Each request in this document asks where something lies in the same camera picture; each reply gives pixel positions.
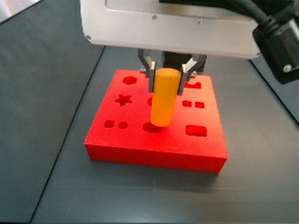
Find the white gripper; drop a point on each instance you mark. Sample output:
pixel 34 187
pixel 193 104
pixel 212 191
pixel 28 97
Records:
pixel 170 27

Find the yellow oval cylinder peg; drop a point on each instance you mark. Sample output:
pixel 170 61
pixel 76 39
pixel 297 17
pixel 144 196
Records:
pixel 166 85

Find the black curved fixture cradle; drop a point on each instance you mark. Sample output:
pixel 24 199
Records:
pixel 174 59

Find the red foam shape-sorter block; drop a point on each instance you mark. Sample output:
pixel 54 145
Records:
pixel 124 137

